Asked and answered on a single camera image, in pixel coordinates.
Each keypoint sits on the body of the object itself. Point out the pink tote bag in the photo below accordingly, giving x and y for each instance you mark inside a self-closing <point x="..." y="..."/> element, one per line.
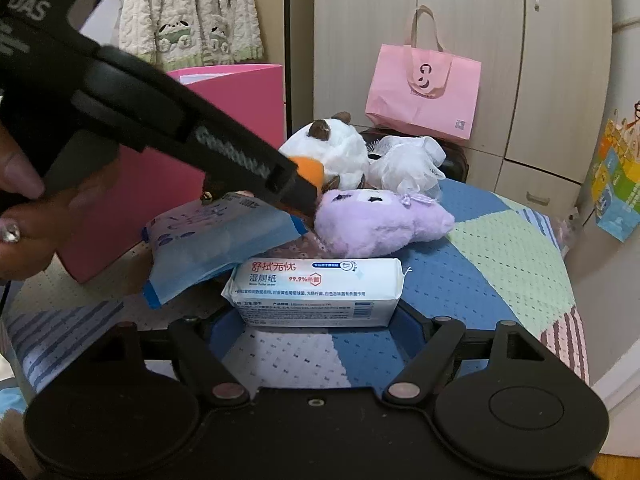
<point x="425" y="105"/>

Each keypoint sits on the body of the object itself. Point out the patchwork blanket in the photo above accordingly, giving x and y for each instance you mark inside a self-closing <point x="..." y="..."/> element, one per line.
<point x="495" y="260"/>

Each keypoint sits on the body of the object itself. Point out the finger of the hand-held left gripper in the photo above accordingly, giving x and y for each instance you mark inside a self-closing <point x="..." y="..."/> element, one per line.
<point x="215" y="145"/>

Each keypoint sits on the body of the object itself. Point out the beige wardrobe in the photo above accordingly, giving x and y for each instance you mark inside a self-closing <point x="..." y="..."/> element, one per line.
<point x="540" y="85"/>

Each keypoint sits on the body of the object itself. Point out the white mesh bath sponge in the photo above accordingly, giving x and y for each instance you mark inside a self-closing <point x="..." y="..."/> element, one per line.
<point x="407" y="162"/>

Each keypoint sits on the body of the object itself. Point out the white plush toy brown ears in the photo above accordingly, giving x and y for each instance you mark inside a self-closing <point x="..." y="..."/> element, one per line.
<point x="340" y="152"/>

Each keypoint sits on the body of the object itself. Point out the black suitcase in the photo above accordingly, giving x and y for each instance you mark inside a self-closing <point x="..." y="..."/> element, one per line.
<point x="456" y="162"/>

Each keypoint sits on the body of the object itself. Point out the white wet wipes pack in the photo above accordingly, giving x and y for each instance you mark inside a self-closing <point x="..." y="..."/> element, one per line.
<point x="320" y="290"/>

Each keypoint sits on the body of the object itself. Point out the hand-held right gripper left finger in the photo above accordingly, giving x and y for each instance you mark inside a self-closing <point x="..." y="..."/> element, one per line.
<point x="222" y="334"/>

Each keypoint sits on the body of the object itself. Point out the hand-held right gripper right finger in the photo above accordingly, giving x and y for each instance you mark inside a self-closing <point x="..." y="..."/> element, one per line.
<point x="407" y="335"/>

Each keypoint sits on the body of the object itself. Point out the cream knitted sweater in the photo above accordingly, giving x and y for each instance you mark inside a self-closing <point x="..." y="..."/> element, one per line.
<point x="200" y="5"/>

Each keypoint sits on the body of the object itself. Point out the blue plastic packet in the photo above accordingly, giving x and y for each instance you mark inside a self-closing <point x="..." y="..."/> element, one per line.
<point x="215" y="245"/>

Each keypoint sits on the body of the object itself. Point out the colourful paper bag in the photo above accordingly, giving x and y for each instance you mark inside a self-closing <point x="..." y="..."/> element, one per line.
<point x="617" y="185"/>

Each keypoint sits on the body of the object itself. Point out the pink cardboard box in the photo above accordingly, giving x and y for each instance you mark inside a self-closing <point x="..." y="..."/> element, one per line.
<point x="240" y="105"/>

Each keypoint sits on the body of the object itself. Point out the purple plush toy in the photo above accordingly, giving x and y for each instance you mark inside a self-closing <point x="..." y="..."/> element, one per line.
<point x="380" y="220"/>

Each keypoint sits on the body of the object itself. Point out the person's left hand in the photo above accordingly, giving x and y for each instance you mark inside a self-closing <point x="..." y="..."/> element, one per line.
<point x="65" y="210"/>

